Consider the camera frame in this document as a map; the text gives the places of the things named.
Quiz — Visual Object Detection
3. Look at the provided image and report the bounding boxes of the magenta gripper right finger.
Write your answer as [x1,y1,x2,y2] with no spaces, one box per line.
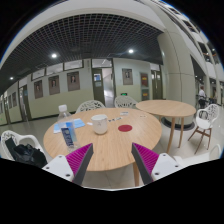
[131,142,183,186]

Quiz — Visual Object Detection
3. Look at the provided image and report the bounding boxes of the white lattice chair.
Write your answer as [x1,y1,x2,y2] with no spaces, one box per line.
[76,100,104,113]
[114,95,137,108]

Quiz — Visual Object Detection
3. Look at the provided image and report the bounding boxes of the framed portrait right of door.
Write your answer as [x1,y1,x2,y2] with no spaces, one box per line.
[122,69,133,85]

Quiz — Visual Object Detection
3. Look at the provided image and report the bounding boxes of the white chair left foreground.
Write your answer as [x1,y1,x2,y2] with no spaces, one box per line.
[0,130,44,160]

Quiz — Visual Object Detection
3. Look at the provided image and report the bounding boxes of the framed portrait centre left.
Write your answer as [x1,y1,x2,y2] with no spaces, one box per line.
[49,76,60,95]

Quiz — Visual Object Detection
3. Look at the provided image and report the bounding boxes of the person in white shirt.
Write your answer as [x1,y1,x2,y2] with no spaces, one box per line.
[198,86,206,109]

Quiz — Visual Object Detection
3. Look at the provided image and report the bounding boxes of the black bag on chair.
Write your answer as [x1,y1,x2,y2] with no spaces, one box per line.
[5,138,47,168]

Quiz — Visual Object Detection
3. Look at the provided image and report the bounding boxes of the small round wooden table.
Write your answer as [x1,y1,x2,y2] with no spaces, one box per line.
[136,100,196,153]

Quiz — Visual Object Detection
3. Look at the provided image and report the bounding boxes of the dark open doorway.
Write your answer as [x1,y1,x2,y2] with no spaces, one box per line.
[92,68,114,108]

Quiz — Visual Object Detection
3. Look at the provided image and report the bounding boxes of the blue paper sheet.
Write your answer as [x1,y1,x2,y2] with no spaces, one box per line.
[53,118,86,134]

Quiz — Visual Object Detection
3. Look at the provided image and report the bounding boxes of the white ceramic mug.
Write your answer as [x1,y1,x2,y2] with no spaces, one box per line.
[91,114,108,134]

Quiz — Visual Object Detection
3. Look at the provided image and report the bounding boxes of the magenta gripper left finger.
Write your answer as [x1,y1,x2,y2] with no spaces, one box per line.
[42,142,94,186]

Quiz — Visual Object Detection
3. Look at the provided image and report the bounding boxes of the large round wooden table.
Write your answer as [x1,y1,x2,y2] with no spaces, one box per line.
[43,107,163,188]

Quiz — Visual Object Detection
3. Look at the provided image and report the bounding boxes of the round red coaster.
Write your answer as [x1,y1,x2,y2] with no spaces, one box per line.
[118,125,132,132]

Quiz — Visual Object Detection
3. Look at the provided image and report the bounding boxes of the framed portrait far left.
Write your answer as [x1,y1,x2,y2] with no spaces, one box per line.
[34,81,43,99]

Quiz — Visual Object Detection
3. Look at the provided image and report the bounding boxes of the clear plastic water bottle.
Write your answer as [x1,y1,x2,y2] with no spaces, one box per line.
[58,105,79,152]

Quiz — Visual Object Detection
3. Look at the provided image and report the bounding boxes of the white lattice chair back right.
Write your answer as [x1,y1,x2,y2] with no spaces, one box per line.
[114,95,137,108]

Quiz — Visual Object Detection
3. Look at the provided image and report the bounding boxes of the framed portrait on wall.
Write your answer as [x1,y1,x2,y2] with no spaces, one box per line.
[67,71,80,91]

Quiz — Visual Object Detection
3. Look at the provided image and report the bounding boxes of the white chair wooden legs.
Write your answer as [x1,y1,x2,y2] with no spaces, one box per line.
[189,104,219,151]

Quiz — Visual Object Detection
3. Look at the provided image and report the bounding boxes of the white lattice chair back left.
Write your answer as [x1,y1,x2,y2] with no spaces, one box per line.
[76,100,104,113]

